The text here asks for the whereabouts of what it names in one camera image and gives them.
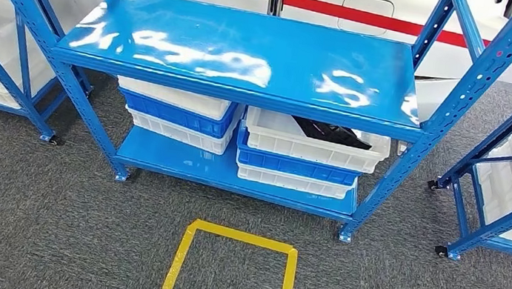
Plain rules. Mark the black part in crate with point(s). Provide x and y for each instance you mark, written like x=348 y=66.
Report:
x=331 y=133

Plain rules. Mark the blue plastic crate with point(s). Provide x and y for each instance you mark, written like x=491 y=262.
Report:
x=292 y=166
x=175 y=115

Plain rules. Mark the yellow floor tape outline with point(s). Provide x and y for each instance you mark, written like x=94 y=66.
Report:
x=181 y=257

